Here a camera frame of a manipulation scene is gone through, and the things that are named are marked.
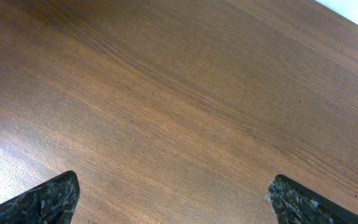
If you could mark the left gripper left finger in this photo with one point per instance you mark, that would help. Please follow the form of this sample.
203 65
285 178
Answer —
53 201

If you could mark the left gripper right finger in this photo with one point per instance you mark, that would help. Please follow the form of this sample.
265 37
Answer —
294 203

